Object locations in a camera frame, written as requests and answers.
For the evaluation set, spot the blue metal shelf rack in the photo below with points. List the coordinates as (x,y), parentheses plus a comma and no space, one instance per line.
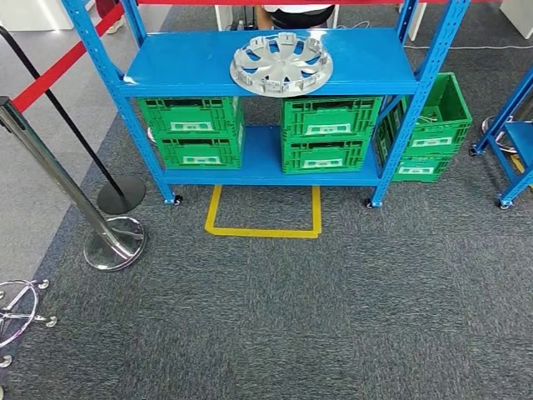
(520,138)
(187,60)

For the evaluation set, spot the yellow floor tape square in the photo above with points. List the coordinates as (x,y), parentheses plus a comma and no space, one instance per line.
(262,232)

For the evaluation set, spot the grey plastic wheel hubcap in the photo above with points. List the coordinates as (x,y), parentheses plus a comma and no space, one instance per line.
(281,66)

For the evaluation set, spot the person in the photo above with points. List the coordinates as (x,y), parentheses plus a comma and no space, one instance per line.
(108,8)
(299,16)

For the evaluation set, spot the red barrier belt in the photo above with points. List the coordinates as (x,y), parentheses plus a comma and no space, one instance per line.
(291,1)
(62,66)

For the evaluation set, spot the open green plastic crate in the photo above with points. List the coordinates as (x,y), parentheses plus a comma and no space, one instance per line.
(449,116)

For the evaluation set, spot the white desk side panel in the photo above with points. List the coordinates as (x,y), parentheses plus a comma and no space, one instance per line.
(413,28)

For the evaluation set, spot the chrome stool caster base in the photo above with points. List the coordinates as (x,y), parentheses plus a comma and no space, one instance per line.
(19,317)

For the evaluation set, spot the white lit plinth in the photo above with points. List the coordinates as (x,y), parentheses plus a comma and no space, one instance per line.
(41,14)

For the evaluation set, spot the white cabinet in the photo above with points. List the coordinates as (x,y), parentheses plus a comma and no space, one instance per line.
(518,10)

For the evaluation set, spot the black stanchion post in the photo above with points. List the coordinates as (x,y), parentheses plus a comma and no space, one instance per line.
(120,194)

